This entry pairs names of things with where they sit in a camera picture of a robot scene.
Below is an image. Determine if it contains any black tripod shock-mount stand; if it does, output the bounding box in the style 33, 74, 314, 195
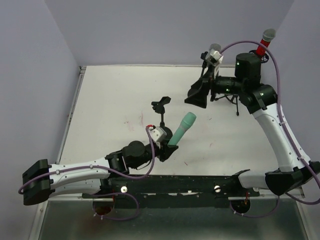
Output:
214, 49, 270, 117

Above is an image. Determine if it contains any teal microphone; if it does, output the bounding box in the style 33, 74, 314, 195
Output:
168, 112, 197, 146

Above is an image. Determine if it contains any black round-base stand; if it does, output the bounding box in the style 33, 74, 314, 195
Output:
151, 96, 173, 141
200, 51, 208, 78

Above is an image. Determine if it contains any black microphone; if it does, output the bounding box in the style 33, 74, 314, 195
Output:
206, 43, 222, 57

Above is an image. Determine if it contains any red rhinestone microphone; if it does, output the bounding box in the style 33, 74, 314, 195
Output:
249, 28, 276, 64

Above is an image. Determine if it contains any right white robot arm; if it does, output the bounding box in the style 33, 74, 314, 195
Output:
184, 50, 320, 196

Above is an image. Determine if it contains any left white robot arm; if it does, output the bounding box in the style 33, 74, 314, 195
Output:
18, 140, 179, 206

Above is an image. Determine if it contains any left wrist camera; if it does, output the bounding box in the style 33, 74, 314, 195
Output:
146, 125, 167, 147

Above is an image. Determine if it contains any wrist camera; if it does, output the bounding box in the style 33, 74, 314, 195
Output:
146, 125, 167, 147
205, 49, 224, 78

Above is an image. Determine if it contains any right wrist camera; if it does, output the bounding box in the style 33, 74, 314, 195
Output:
205, 49, 224, 78

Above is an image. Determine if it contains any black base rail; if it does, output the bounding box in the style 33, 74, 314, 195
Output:
82, 175, 260, 209

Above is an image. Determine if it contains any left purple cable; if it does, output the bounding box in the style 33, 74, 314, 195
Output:
17, 126, 157, 221

